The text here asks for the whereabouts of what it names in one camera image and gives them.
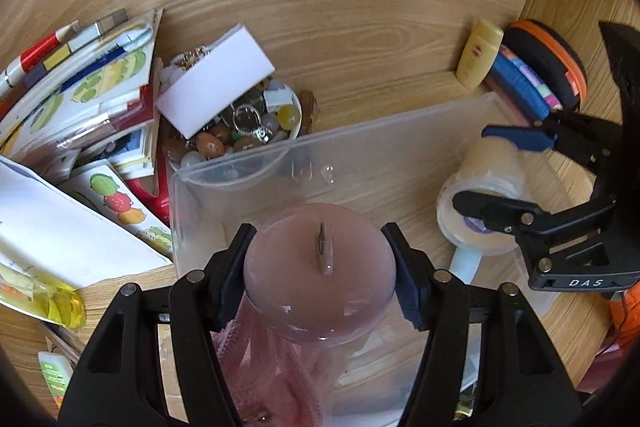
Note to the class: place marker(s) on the white yellow grey pen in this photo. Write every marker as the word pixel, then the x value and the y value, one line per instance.
pixel 85 39

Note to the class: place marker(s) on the small white cardboard box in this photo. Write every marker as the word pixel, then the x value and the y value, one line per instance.
pixel 215 82

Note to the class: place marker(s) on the pile of stone beads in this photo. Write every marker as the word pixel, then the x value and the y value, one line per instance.
pixel 210 144

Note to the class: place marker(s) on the stack of books and notebooks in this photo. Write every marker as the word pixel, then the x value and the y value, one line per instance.
pixel 100 82

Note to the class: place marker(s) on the yellow sunscreen bottle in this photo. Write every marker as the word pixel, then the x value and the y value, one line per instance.
pixel 477 54

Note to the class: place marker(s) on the wooden desktop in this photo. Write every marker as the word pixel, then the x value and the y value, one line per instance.
pixel 570 322

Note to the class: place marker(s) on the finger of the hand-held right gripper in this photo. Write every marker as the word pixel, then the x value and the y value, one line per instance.
pixel 495 209
pixel 520 138

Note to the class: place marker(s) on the black case orange zipper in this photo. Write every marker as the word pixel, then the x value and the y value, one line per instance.
pixel 550 57

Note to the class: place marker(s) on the fruit sticker sheet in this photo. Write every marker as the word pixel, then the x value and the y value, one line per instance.
pixel 120 202

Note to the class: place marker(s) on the white paper sheet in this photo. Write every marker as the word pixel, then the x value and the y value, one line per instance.
pixel 50 227

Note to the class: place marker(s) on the red white pen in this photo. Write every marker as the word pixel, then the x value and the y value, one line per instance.
pixel 35 54

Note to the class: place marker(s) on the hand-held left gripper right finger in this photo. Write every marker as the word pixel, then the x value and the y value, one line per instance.
pixel 409 292

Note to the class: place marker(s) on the white bowl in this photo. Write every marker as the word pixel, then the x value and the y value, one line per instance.
pixel 299 117

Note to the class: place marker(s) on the clear plastic storage bin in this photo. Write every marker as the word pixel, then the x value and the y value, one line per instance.
pixel 400 157

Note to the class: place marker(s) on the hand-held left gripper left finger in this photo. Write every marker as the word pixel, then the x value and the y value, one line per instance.
pixel 231 288

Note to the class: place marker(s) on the blue patchwork pouch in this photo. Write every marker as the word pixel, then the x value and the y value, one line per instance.
pixel 510 79

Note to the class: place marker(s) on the red plastic item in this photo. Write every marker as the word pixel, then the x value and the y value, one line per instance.
pixel 157 202

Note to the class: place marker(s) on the yellow liquid bottle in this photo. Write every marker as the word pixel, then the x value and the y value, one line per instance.
pixel 60 307

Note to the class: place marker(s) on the pink candle jar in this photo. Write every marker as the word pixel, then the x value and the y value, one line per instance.
pixel 300 287

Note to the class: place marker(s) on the green white tube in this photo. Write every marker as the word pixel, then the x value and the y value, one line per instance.
pixel 52 374

